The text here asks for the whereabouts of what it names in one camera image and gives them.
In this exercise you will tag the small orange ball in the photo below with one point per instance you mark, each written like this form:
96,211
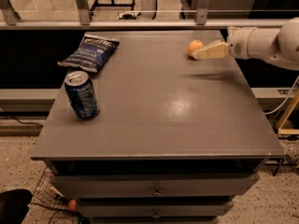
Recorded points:
72,205

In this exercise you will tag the drawer knob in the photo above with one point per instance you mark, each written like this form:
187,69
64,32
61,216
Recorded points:
156,192
156,215

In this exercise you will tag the upper drawer knob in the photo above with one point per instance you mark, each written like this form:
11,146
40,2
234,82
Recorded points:
156,192

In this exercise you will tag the wire basket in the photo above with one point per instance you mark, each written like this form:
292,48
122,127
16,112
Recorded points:
46,195

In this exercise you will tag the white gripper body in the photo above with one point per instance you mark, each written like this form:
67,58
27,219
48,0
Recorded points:
235,44

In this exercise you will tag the grey drawer cabinet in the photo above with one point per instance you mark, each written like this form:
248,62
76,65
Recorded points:
192,128

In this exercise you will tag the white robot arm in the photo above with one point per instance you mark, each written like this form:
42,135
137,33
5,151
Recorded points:
276,46

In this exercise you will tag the black object on floor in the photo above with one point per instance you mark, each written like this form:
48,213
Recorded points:
14,205

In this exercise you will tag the lower drawer knob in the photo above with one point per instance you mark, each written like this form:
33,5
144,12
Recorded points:
156,215

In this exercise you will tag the metal railing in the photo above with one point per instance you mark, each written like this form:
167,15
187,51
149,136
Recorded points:
148,14

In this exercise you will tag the blue chip bag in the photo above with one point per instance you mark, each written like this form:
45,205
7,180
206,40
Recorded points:
92,53

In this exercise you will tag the blue pepsi can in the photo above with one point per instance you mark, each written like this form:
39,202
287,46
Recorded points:
81,95

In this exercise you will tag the black stand base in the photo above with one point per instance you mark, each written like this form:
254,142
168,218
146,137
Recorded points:
96,4

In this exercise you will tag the yellow wooden frame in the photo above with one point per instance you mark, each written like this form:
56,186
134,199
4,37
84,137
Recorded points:
280,125

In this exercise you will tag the orange fruit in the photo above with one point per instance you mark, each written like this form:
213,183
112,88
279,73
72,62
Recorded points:
194,45

